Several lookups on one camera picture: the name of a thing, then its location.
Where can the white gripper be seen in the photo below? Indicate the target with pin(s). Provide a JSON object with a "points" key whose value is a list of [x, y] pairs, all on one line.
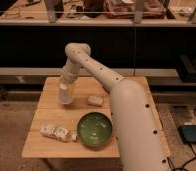
{"points": [[66, 86]]}

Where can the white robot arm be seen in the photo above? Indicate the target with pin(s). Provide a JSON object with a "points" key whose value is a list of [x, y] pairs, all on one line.
{"points": [[138, 137]]}

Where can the crumpled white packet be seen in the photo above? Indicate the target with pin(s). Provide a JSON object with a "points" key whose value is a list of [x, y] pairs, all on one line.
{"points": [[58, 133]]}

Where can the wooden table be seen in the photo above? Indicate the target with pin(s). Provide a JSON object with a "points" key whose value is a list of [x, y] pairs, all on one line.
{"points": [[50, 110]]}

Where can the green bowl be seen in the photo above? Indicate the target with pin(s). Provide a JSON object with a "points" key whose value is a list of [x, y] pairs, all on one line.
{"points": [[94, 129]]}

